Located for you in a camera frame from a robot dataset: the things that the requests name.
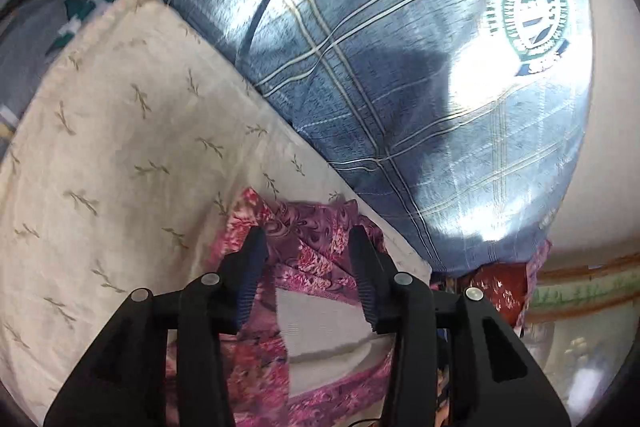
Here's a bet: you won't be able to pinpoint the blue plaid pillow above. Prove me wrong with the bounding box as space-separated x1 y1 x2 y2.
112 0 595 279

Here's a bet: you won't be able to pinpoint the purple floral garment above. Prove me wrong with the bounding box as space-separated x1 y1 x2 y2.
165 188 401 427

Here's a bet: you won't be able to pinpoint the green painted wooden frame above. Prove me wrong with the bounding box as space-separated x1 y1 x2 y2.
525 252 637 323

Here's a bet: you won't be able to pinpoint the dark red cloth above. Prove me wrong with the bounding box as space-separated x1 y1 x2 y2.
457 263 532 330

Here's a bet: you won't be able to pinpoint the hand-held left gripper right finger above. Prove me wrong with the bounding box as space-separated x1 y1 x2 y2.
348 226 572 427

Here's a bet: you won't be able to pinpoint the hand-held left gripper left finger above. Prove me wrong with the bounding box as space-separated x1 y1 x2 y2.
44 226 271 427

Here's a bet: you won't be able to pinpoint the teal patterned cloth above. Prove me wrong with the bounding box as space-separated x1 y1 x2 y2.
50 0 128 52

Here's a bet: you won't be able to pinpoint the grey-blue star-print duvet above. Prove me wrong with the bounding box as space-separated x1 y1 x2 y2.
0 0 128 152

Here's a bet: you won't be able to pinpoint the cream leaf-print bed sheet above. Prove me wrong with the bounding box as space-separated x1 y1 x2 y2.
0 0 432 425

